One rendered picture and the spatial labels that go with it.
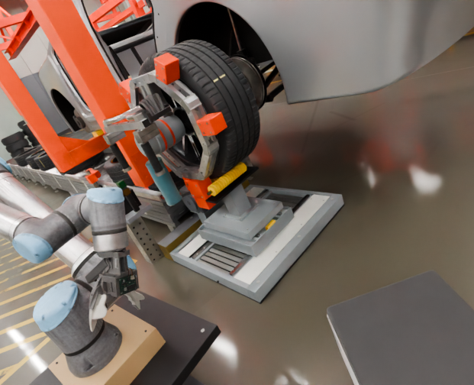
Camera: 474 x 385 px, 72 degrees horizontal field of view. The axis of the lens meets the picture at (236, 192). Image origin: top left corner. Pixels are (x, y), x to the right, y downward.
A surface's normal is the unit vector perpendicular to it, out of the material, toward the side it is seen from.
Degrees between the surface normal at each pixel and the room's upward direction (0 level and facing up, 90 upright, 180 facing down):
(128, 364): 90
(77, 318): 92
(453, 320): 0
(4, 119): 90
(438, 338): 0
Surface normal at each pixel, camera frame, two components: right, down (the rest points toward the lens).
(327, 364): -0.36, -0.83
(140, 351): 0.73, 0.03
